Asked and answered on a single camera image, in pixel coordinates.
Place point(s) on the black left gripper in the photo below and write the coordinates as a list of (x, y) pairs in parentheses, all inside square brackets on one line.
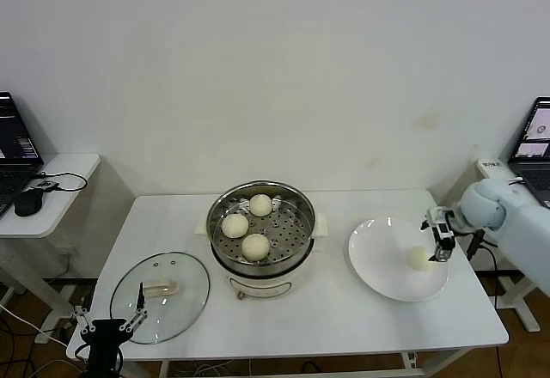
[(106, 339)]

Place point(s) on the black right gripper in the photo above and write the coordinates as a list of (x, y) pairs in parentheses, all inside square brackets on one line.
[(447, 215)]

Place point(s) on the white steamed baozi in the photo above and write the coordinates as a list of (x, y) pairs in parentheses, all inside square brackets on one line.
[(417, 259), (235, 225), (260, 205), (255, 247)]

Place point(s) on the glass pot lid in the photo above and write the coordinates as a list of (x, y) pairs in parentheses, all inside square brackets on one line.
[(189, 275)]

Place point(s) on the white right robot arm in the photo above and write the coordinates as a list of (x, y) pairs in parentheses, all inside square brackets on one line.
[(515, 223)]

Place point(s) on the stainless steel steamer basket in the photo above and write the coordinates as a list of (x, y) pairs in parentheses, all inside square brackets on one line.
[(288, 232)]

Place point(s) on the white round plate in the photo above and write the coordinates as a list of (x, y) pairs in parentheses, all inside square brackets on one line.
[(386, 257)]

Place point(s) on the white floor power strip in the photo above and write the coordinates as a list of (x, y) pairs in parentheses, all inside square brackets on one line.
[(43, 337)]

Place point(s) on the black computer mouse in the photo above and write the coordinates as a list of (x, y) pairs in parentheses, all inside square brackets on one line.
[(29, 203)]

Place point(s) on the black usb hub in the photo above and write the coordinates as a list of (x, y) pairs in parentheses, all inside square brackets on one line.
[(48, 184)]

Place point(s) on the grey laptop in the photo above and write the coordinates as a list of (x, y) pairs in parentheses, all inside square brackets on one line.
[(535, 137)]

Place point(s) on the cream electric cooker base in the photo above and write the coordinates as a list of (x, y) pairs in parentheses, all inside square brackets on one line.
[(266, 285)]

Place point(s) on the black laptop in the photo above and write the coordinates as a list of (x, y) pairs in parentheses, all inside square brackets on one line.
[(13, 137)]

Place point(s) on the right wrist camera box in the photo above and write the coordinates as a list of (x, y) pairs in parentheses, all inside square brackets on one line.
[(442, 231)]

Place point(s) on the white table frame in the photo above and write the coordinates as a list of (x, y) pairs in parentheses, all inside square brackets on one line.
[(163, 369)]

